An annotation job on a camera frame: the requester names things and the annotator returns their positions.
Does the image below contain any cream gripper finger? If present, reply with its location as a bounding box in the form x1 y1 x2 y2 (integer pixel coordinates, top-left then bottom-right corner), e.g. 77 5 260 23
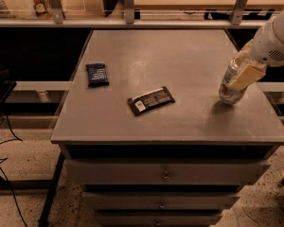
235 57 251 66
227 64 266 91

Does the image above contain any white green 7up can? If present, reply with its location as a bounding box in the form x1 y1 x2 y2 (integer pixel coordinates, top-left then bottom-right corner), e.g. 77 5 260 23
218 56 251 106

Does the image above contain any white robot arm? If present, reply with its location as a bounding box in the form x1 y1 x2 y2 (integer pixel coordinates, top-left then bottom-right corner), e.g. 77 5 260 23
226 9 284 91

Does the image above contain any brown chocolate rxbar wrapper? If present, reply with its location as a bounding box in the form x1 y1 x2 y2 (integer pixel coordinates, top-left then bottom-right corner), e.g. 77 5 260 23
127 86 175 116

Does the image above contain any grey drawer cabinet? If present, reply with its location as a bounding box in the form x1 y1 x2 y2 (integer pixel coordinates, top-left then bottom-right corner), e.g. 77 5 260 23
51 30 284 227

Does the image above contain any top drawer metal knob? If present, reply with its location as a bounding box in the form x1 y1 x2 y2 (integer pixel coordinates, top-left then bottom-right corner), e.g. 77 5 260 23
162 171 171 183

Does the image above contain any dark blue snack bar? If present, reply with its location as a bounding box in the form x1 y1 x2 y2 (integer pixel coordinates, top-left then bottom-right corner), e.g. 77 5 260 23
86 63 109 88

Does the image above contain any grey shelf rail frame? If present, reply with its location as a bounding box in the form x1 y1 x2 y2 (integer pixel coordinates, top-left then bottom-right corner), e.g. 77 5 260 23
0 0 276 28

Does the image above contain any black floor cable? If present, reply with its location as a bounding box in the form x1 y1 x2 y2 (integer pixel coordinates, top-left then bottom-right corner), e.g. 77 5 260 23
0 113 29 227

